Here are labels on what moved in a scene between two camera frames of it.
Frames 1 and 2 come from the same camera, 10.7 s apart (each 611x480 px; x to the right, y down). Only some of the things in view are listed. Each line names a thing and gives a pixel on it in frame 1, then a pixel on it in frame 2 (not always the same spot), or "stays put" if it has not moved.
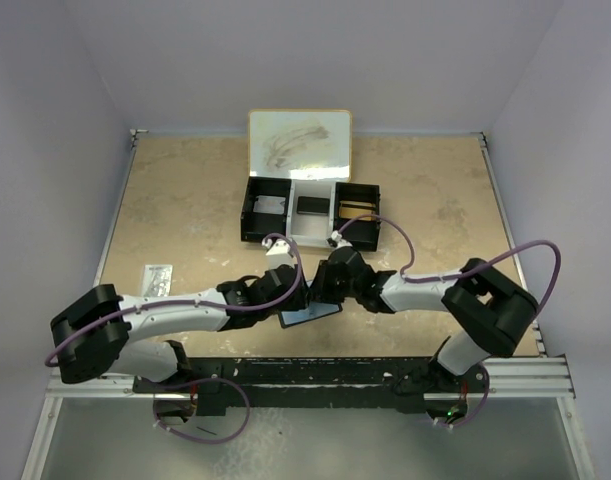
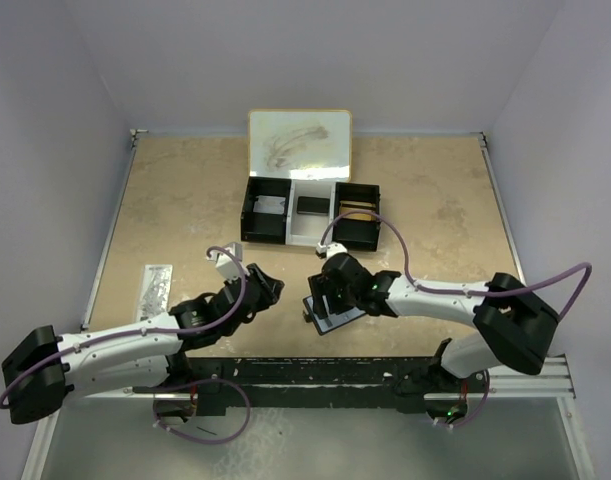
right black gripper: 318,287 stays put
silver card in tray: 269,204 stays put
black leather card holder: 315,310 → 333,319
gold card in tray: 349,209 stays put
